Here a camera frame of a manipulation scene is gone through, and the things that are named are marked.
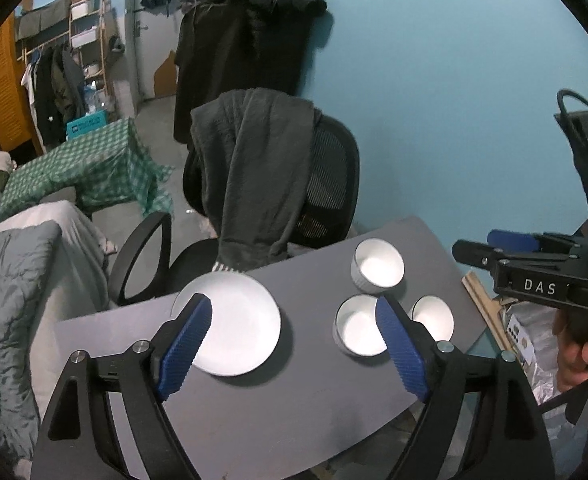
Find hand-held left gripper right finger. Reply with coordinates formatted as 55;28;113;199
375;295;555;480

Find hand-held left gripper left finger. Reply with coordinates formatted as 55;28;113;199
31;294;213;480

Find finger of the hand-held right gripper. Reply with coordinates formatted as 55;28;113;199
488;229;542;252
451;240;506;277

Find white bowl dark rim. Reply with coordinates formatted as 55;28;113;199
333;294;389;358
410;295;455;342
350;238;405;295

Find white round plate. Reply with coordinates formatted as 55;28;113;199
171;272;282;377

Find person's right hand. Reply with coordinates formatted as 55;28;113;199
553;310;588;394

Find wooden board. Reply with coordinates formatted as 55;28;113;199
461;270;505;351

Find silver plastic sheet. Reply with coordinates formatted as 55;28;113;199
499;300;582;431

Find white duvet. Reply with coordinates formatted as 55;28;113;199
0;200;112;411

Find black mesh office chair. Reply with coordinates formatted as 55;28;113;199
108;110;361;306

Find grey quilted duvet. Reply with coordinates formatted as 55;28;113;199
0;210;62;466

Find dark grey fleece blanket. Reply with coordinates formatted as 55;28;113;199
190;87;322;273

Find green checkered cloth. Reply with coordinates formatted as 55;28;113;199
0;117;175;221

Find blue plastic crate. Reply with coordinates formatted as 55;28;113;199
66;112;109;141

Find hanging dark clothes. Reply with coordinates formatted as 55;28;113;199
21;42;87;146

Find black hanging coat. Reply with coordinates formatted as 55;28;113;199
174;0;329;143

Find wooden louvred wardrobe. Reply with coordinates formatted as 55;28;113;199
0;10;35;153

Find wooden shelf unit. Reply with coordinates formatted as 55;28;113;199
68;0;124;111

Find grey fabric storage boxes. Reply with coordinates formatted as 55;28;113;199
16;0;72;41

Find black cable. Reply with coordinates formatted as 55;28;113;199
556;89;588;133

